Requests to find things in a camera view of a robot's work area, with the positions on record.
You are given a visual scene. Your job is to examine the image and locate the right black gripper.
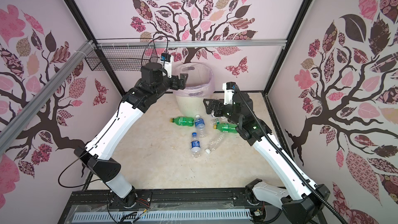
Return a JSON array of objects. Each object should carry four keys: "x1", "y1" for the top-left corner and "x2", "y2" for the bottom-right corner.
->
[{"x1": 204, "y1": 97, "x2": 242, "y2": 128}]

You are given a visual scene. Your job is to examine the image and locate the green bottle yellow cap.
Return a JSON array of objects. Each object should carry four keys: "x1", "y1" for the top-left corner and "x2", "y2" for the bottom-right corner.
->
[
  {"x1": 214, "y1": 123, "x2": 237, "y2": 133},
  {"x1": 170, "y1": 116, "x2": 194, "y2": 127}
]

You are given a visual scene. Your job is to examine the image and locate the clear crushed bottle white cap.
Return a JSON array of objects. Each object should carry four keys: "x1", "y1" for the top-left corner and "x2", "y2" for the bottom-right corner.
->
[{"x1": 205, "y1": 133, "x2": 226, "y2": 154}]

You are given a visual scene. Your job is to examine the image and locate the Pepsi water bottle blue label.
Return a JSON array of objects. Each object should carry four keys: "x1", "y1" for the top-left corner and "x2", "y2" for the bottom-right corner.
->
[{"x1": 190, "y1": 132, "x2": 201, "y2": 158}]

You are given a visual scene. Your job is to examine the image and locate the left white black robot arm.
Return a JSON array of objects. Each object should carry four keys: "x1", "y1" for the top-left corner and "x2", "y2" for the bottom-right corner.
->
[{"x1": 74, "y1": 62, "x2": 188, "y2": 206}]

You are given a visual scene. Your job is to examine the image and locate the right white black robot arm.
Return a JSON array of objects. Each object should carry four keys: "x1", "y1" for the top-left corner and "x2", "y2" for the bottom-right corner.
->
[{"x1": 203, "y1": 90, "x2": 330, "y2": 224}]

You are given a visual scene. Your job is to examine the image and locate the white ribbed waste bin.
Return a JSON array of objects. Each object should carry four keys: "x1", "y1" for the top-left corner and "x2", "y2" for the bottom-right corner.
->
[{"x1": 176, "y1": 95, "x2": 206, "y2": 118}]

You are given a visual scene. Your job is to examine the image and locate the pink plastic bin liner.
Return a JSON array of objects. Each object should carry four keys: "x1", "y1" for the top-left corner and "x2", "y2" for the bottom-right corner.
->
[{"x1": 172, "y1": 63, "x2": 216, "y2": 98}]

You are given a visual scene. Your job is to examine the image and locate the clear bottle bird label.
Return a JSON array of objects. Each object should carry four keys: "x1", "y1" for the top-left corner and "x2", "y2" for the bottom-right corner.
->
[{"x1": 211, "y1": 117, "x2": 227, "y2": 125}]

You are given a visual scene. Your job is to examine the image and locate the Pocari Sweat bottle white cap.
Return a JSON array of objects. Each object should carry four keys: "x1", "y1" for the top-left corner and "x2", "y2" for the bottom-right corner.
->
[{"x1": 194, "y1": 115, "x2": 206, "y2": 138}]

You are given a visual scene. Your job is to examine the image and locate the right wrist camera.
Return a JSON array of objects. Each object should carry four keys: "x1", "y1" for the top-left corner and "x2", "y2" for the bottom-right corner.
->
[{"x1": 222, "y1": 82, "x2": 236, "y2": 105}]

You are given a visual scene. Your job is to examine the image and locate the black wire mesh basket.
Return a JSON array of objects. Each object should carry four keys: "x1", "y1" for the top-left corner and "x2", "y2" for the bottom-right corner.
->
[{"x1": 85, "y1": 40, "x2": 161, "y2": 72}]

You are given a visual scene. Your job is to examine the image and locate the black corrugated cable conduit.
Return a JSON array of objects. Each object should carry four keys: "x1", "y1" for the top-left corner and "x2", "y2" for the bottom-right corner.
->
[{"x1": 233, "y1": 83, "x2": 349, "y2": 224}]

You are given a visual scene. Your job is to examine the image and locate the aluminium horizontal back rail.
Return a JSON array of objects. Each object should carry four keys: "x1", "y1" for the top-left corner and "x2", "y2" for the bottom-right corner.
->
[{"x1": 97, "y1": 39, "x2": 287, "y2": 48}]

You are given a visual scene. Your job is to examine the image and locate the white slotted cable duct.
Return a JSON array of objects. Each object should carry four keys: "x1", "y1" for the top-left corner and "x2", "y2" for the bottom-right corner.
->
[{"x1": 69, "y1": 209, "x2": 251, "y2": 224}]

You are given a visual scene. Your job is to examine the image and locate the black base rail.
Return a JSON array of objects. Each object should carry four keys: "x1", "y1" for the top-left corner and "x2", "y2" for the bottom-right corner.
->
[{"x1": 66, "y1": 186, "x2": 318, "y2": 209}]

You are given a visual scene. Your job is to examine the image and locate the aluminium left side rail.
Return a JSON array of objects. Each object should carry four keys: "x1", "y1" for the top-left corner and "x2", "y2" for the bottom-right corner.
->
[{"x1": 1, "y1": 40, "x2": 95, "y2": 154}]

